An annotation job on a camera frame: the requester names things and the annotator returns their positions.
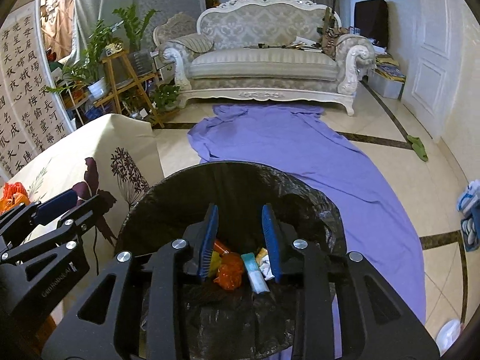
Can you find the yellow black bottle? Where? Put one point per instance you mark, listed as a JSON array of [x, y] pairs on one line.
[[263, 262]]

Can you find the red black bottle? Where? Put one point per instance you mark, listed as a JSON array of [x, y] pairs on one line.
[[220, 248]]

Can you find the yellow trash in bin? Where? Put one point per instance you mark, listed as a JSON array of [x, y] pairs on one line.
[[216, 261]]

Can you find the white panel door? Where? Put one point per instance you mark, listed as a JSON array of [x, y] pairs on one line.
[[435, 65]]

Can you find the floral cream tablecloth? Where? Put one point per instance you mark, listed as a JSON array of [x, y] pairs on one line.
[[115, 157]]

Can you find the orange trash in bin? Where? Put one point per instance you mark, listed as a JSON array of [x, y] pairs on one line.
[[230, 272]]

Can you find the orange plastic bag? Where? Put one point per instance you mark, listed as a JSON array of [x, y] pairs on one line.
[[15, 200]]

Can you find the purple floor sheet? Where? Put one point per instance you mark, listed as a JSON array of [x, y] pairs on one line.
[[293, 139]]

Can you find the ornate white sofa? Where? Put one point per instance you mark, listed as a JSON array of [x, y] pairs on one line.
[[267, 50]]

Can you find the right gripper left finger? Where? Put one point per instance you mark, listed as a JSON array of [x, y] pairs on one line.
[[134, 294]]

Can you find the black television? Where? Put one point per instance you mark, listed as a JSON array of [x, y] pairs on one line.
[[371, 17]]

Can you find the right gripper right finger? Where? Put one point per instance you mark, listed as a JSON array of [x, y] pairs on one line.
[[342, 299]]

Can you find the white storage box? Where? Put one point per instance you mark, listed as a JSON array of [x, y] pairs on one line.
[[385, 87]]

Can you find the teal white tube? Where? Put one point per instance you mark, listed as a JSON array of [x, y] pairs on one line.
[[256, 278]]

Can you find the calligraphy folding screen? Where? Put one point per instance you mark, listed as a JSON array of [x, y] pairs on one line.
[[32, 118]]

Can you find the green cloth on floor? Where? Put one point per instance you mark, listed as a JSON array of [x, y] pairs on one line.
[[418, 147]]

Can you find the black lined trash bin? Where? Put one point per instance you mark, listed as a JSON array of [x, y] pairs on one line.
[[238, 324]]

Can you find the tall green plant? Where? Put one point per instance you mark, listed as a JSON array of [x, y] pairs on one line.
[[134, 26]]

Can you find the blue white bag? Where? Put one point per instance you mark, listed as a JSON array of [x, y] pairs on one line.
[[469, 206]]

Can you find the potted plant white pot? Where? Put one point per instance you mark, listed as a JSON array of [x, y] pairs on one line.
[[102, 43]]

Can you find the wooden plant stand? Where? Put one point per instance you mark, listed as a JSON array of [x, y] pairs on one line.
[[134, 81]]

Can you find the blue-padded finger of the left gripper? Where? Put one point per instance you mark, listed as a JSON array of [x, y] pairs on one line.
[[55, 207]]

